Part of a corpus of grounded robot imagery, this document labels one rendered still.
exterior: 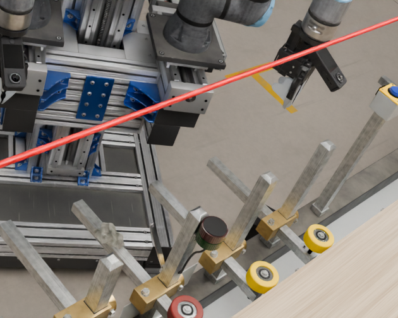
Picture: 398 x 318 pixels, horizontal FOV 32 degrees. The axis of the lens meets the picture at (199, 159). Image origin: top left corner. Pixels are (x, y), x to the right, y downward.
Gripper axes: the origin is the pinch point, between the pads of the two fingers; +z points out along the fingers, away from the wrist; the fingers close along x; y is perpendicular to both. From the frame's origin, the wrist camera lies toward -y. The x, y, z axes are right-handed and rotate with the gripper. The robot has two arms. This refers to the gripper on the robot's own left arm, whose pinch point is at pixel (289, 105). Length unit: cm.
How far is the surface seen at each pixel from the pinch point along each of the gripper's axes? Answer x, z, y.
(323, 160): -15.2, 19.7, -12.6
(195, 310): 36, 37, -9
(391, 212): -37, 39, -37
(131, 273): 35, 43, 9
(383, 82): -115, 46, -10
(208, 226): 33.4, 14.5, -2.5
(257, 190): 8.6, 20.6, -4.4
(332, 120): -197, 130, 8
